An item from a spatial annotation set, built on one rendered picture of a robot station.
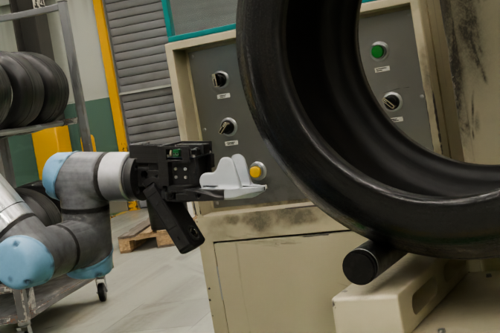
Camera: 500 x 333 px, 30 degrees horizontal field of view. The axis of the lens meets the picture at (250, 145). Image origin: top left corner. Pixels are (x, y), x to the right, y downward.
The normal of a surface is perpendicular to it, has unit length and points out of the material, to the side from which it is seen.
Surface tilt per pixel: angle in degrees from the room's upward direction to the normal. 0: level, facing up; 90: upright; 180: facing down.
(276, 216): 90
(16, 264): 90
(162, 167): 90
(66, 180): 90
